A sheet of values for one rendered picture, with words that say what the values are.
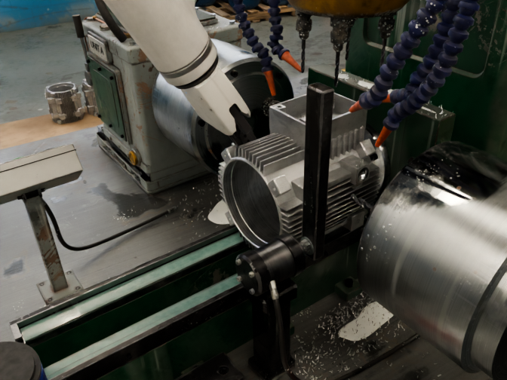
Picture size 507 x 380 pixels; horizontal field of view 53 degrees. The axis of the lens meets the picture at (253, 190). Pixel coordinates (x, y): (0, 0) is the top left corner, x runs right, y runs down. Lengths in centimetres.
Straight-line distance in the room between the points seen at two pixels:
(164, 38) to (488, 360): 53
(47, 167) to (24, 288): 29
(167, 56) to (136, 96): 48
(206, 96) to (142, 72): 44
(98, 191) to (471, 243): 94
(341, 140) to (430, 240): 27
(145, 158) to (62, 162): 35
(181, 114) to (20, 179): 31
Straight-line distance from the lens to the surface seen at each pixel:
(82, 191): 133
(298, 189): 75
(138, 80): 113
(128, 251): 110
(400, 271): 63
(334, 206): 81
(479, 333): 62
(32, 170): 89
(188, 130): 97
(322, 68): 99
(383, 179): 91
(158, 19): 65
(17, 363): 36
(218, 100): 72
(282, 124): 81
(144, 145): 120
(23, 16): 625
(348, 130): 82
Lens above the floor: 148
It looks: 33 degrees down
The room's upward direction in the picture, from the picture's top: 2 degrees counter-clockwise
